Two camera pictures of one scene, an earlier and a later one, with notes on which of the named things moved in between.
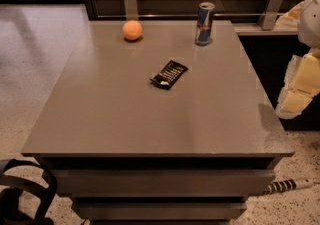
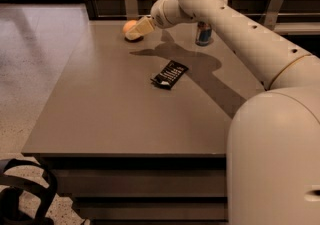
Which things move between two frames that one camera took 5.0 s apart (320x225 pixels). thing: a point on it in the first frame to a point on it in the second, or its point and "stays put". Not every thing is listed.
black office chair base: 10,213 stays put
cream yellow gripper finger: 301,84 to 166,12
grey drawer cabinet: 130,152 stays put
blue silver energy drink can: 204,23 stays put
